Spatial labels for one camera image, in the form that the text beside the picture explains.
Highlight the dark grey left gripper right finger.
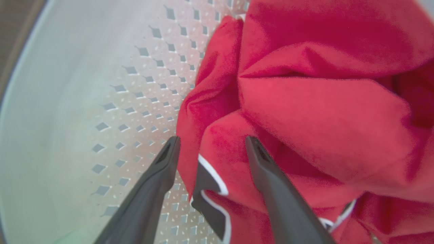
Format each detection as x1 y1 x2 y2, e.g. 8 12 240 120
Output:
245 136 336 244

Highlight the red garment with white trim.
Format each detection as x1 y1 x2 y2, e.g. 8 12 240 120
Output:
176 0 434 244

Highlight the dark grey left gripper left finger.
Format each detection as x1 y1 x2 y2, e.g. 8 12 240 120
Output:
94 136 181 244

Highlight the white perforated laundry basket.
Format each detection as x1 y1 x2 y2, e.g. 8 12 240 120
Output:
0 0 251 244

